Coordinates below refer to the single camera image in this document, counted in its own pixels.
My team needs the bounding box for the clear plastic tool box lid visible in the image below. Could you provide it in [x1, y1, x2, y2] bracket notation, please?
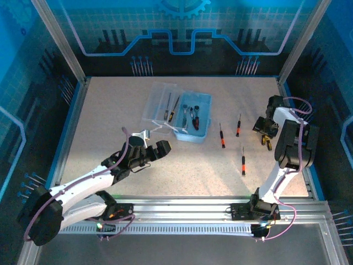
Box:
[141, 82, 179, 136]

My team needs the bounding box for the blue plastic tool box base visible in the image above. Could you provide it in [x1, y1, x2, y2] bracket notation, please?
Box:
[173, 92, 213, 144]

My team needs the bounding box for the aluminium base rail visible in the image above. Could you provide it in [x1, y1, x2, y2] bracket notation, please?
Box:
[55, 195, 336, 224]

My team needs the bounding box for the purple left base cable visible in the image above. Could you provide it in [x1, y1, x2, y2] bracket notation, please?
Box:
[90, 210, 138, 241]

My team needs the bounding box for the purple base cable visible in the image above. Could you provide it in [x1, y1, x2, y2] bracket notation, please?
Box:
[255, 200, 298, 242]
[90, 210, 138, 241]

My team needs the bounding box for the slotted grey cable duct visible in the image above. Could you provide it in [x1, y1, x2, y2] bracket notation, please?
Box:
[59, 224, 256, 237]

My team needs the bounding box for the aluminium frame post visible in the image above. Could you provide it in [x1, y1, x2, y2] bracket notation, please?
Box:
[278, 0, 331, 83]
[30, 0, 90, 83]

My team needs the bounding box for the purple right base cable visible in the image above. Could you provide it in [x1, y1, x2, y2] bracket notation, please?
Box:
[255, 200, 298, 242]

